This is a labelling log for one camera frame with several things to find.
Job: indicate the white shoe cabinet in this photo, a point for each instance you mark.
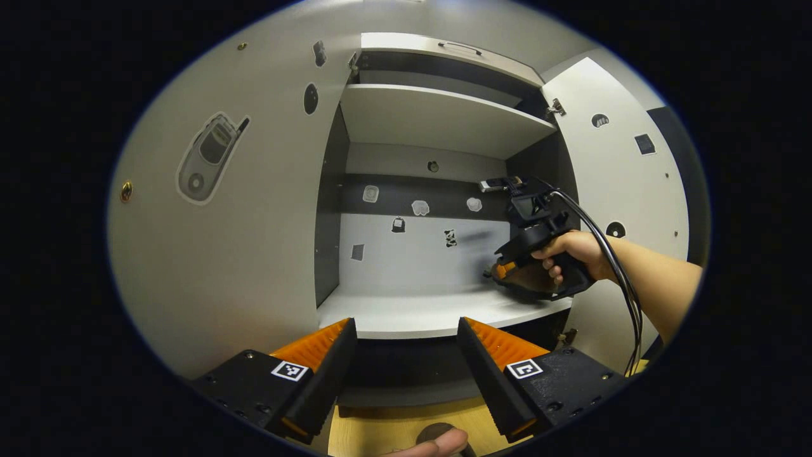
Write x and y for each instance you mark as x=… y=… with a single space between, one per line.
x=419 y=266

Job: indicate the white cabinet door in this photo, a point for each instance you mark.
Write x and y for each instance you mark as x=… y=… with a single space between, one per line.
x=254 y=254
x=622 y=178

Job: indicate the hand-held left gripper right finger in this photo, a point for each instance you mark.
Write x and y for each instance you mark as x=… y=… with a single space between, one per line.
x=488 y=381

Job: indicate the white cabinet drawer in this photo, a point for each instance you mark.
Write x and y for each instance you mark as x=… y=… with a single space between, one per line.
x=406 y=43

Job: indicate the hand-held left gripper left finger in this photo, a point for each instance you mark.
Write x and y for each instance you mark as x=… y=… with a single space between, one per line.
x=327 y=381

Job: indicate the black backdrop cloth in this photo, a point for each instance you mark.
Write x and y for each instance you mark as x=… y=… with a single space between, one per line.
x=691 y=190

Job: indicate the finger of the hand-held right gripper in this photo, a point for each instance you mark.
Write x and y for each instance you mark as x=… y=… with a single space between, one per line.
x=504 y=270

